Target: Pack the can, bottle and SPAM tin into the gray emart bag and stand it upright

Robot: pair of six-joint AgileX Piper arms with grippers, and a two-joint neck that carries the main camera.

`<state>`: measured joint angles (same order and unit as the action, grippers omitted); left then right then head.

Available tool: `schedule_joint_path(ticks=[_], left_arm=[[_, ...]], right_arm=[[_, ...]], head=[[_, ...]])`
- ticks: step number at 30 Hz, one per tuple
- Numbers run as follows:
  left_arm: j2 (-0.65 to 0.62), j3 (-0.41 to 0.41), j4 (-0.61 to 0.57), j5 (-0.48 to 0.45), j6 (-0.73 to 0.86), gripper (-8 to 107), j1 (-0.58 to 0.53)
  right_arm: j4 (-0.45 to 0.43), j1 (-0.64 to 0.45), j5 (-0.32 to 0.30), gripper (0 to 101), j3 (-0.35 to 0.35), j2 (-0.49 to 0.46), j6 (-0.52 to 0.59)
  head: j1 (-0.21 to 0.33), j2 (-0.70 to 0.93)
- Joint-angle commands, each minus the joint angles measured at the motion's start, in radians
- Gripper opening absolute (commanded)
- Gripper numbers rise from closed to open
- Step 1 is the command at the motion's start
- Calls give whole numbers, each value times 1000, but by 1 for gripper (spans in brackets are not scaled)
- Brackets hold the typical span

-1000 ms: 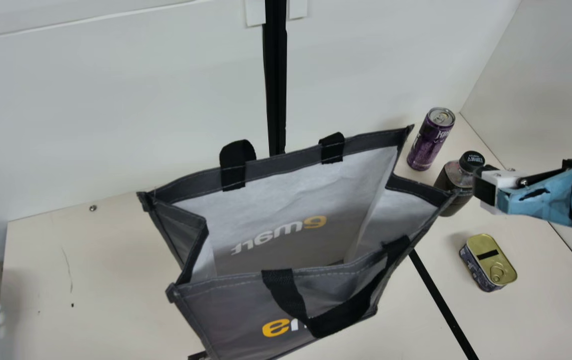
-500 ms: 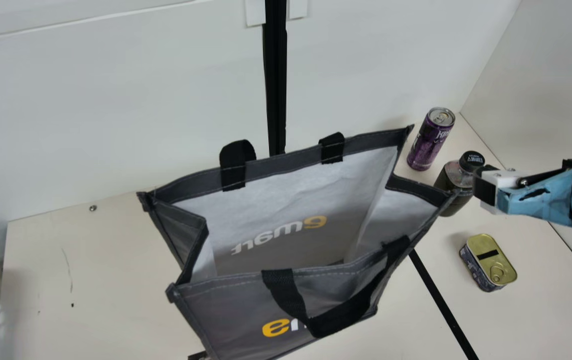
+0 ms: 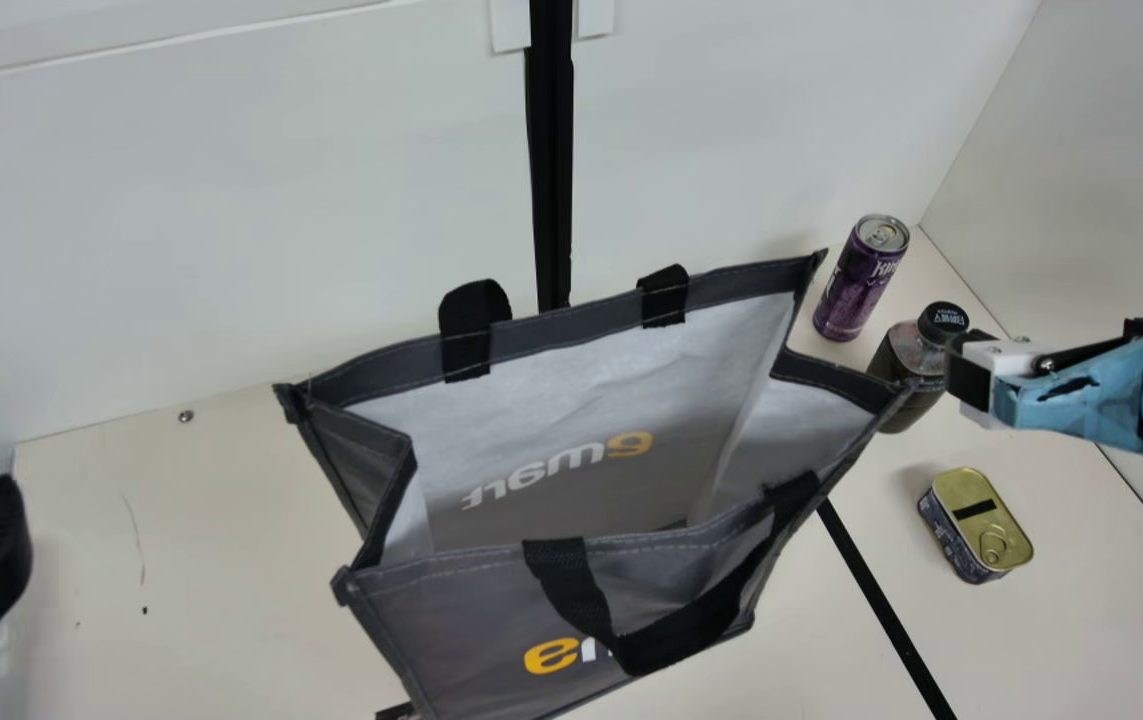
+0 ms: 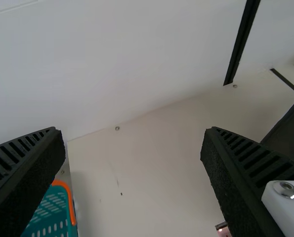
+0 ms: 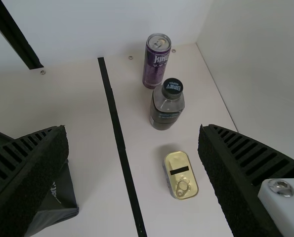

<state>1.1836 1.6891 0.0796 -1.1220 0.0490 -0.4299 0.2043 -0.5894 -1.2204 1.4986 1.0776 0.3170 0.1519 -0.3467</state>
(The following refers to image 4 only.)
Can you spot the black post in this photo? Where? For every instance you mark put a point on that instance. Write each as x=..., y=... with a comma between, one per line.
x=240, y=42

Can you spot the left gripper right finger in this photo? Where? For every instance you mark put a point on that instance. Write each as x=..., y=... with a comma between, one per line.
x=240, y=182

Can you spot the teal shopping basket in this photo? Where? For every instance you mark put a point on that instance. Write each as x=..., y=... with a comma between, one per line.
x=53, y=217

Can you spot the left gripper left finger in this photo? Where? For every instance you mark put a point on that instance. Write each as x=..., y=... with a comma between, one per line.
x=18, y=177

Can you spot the black strip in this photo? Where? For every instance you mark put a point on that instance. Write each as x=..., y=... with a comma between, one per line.
x=286, y=81

